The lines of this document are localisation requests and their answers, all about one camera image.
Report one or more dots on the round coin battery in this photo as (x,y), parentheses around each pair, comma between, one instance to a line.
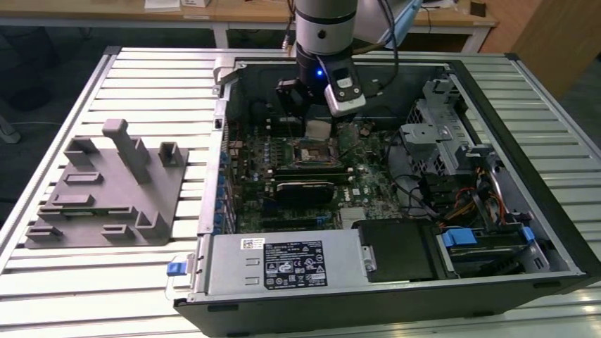
(364,131)

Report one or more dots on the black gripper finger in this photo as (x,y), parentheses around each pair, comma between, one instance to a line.
(291,98)
(334,126)

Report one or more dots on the small silver heatsink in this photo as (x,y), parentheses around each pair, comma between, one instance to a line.
(354,214)

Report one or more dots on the CPU socket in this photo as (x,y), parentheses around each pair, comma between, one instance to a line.
(314,154)

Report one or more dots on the hard disk in blue carrier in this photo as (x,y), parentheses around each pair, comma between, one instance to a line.
(458,239)

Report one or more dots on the silver CPU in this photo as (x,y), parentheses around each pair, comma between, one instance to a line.
(319,129)

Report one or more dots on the silver power supply unit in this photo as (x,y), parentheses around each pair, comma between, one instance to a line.
(230,267)

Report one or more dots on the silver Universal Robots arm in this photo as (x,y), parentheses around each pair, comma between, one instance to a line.
(324,31)

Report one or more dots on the black graphics card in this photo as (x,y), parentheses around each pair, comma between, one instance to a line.
(306,193)

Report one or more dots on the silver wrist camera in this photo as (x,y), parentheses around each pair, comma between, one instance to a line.
(350,105)

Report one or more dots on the blue case latch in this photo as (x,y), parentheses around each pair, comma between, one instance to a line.
(177,268)

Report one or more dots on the white paper box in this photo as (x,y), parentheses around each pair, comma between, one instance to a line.
(195,3)
(162,4)

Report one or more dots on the green motherboard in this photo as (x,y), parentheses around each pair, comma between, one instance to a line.
(376,176)

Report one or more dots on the wooden desk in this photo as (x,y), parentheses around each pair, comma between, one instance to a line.
(165,15)

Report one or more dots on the small black box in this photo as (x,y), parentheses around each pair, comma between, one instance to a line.
(479,8)

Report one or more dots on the black RAM slot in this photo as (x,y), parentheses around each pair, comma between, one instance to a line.
(282,121)
(310,175)
(282,125)
(310,179)
(282,130)
(310,172)
(310,168)
(282,134)

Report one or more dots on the black expansion slot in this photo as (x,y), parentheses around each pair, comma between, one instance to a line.
(287,223)

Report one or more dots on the blue plastic clip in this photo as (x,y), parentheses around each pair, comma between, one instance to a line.
(528,235)

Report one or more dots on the grey parts rack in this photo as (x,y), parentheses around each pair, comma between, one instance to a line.
(118,211)

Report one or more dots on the wooden cabinet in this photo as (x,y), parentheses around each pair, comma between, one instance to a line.
(564,42)

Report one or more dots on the black open PC case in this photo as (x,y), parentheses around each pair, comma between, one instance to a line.
(376,317)

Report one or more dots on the grey metal drive cage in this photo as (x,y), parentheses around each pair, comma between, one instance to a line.
(423,135)

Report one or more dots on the grey furniture leg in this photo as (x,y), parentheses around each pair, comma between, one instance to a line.
(10,134)

